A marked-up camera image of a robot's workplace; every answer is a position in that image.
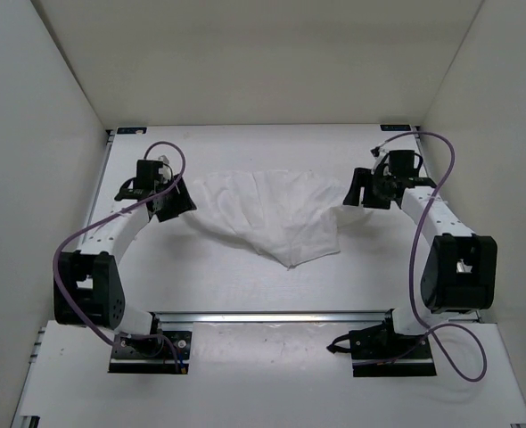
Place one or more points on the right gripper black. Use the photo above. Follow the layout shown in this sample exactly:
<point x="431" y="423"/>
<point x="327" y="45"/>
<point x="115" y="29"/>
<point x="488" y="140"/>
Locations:
<point x="363" y="177"/>

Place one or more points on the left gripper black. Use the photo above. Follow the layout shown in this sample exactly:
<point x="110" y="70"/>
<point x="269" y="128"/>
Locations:
<point x="184" y="201"/>

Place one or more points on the white pleated skirt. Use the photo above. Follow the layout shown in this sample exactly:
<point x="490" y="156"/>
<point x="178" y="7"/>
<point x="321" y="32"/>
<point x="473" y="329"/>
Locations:
<point x="291" y="216"/>

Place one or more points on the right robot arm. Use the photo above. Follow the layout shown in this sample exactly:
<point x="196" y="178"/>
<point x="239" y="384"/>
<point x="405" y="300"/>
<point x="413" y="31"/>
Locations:
<point x="401" y="320"/>

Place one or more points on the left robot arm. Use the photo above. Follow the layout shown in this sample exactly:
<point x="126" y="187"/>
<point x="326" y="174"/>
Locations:
<point x="87" y="289"/>

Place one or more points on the right blue corner label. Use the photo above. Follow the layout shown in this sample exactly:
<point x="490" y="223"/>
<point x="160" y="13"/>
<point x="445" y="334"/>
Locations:
<point x="395" y="128"/>

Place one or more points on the blue corner label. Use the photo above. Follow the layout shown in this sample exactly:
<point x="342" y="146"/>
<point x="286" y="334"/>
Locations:
<point x="395" y="128"/>
<point x="131" y="130"/>

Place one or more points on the left blue corner label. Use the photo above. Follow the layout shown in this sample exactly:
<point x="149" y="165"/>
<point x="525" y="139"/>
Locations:
<point x="131" y="130"/>

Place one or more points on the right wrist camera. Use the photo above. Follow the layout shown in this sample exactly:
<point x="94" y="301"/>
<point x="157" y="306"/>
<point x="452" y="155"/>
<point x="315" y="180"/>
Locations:
<point x="380" y="154"/>

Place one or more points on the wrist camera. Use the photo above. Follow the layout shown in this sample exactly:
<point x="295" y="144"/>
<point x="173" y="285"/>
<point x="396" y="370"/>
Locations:
<point x="153" y="175"/>
<point x="380" y="154"/>

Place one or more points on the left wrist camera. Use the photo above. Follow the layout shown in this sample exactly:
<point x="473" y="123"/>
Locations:
<point x="153" y="175"/>

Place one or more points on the aluminium left side rail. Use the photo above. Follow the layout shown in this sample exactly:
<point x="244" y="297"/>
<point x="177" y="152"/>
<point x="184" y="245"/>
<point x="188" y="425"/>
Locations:
<point x="101" y="171"/>

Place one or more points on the aluminium front rail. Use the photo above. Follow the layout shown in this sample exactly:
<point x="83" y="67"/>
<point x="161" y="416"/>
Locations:
<point x="281" y="317"/>

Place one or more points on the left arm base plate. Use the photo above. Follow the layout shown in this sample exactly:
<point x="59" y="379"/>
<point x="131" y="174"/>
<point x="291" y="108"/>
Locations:
<point x="152" y="357"/>

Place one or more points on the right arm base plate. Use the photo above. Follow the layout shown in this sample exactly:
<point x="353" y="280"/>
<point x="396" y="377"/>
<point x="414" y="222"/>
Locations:
<point x="378" y="352"/>

